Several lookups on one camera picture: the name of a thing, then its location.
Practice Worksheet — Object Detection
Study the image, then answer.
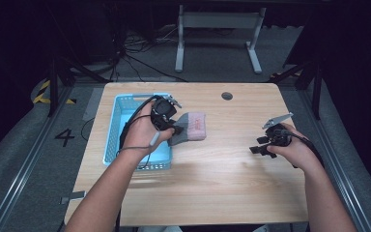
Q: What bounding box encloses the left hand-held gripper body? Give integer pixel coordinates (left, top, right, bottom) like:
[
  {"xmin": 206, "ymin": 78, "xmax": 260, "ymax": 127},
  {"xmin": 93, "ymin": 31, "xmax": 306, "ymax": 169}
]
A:
[{"xmin": 150, "ymin": 94, "xmax": 184, "ymax": 131}]

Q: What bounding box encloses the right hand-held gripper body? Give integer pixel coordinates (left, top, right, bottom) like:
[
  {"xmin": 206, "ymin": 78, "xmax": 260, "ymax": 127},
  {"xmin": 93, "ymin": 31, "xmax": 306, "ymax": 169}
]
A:
[{"xmin": 261, "ymin": 111, "xmax": 295, "ymax": 148}]

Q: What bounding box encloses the grey pink glove red label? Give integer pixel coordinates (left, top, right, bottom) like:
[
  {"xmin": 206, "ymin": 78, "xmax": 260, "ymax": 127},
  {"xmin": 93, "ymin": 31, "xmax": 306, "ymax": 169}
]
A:
[{"xmin": 167, "ymin": 111, "xmax": 208, "ymax": 147}]

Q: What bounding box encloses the light blue plastic basket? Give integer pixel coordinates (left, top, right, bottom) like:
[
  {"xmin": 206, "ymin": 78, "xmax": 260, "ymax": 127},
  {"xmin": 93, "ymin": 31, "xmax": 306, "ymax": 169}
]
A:
[{"xmin": 102, "ymin": 92, "xmax": 174, "ymax": 172}]

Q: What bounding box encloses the person's right hand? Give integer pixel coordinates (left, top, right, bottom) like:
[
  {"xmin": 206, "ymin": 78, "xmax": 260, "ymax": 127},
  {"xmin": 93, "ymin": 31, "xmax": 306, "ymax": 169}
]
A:
[{"xmin": 266, "ymin": 123, "xmax": 325, "ymax": 174}]

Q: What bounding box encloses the person's left hand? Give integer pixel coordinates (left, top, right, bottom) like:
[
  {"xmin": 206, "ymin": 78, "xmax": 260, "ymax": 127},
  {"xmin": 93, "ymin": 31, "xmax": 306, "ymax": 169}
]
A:
[{"xmin": 120, "ymin": 101, "xmax": 177, "ymax": 160}]

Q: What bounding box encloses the black metal stand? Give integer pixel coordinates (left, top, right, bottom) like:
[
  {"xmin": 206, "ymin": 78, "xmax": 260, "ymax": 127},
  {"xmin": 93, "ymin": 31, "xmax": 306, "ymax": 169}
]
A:
[
  {"xmin": 269, "ymin": 57, "xmax": 324, "ymax": 121},
  {"xmin": 46, "ymin": 54, "xmax": 110, "ymax": 118}
]

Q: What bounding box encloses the grey floor tape patch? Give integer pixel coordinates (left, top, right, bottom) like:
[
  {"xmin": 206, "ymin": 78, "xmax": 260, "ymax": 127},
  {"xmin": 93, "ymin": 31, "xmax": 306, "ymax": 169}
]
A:
[{"xmin": 82, "ymin": 87, "xmax": 106, "ymax": 123}]

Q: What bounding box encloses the yellow black hazard tape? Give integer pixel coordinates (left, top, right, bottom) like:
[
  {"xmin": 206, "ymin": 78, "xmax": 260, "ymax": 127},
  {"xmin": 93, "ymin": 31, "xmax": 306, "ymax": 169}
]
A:
[{"xmin": 33, "ymin": 79, "xmax": 77, "ymax": 105}]

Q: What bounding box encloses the grey wrist strap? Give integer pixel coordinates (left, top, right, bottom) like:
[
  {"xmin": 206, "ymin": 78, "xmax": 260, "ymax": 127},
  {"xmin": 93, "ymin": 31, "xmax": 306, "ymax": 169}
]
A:
[{"xmin": 117, "ymin": 130, "xmax": 161, "ymax": 171}]

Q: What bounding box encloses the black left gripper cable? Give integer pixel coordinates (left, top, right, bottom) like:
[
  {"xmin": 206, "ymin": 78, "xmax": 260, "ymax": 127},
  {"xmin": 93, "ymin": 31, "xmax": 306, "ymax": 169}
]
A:
[{"xmin": 118, "ymin": 94, "xmax": 162, "ymax": 157}]

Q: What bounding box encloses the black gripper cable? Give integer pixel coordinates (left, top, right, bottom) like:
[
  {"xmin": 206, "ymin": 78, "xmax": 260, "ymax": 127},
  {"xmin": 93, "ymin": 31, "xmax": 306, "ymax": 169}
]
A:
[
  {"xmin": 280, "ymin": 129, "xmax": 326, "ymax": 169},
  {"xmin": 118, "ymin": 94, "xmax": 162, "ymax": 157}
]

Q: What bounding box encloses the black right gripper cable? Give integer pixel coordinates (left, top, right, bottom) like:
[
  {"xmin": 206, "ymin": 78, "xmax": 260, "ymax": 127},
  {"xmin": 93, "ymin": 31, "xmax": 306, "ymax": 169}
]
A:
[{"xmin": 280, "ymin": 129, "xmax": 326, "ymax": 169}]

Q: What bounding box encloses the bundle of black floor cables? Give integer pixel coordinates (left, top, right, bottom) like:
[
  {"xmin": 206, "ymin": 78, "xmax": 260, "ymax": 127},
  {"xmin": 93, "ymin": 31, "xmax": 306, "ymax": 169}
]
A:
[{"xmin": 107, "ymin": 23, "xmax": 188, "ymax": 83}]

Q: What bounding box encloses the thin black cable loop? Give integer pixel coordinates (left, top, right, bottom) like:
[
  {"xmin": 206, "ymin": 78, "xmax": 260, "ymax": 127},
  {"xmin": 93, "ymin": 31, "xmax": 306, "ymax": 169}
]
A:
[{"xmin": 80, "ymin": 117, "xmax": 97, "ymax": 142}]

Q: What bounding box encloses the white metal desk frame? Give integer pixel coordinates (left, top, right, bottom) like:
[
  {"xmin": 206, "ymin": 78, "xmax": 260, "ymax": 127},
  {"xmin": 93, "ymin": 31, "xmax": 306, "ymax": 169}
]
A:
[{"xmin": 174, "ymin": 4, "xmax": 268, "ymax": 75}]

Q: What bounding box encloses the small metal table bracket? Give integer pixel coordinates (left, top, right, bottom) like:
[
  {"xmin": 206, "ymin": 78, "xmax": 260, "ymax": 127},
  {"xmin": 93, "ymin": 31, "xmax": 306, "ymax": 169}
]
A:
[{"xmin": 59, "ymin": 189, "xmax": 88, "ymax": 206}]

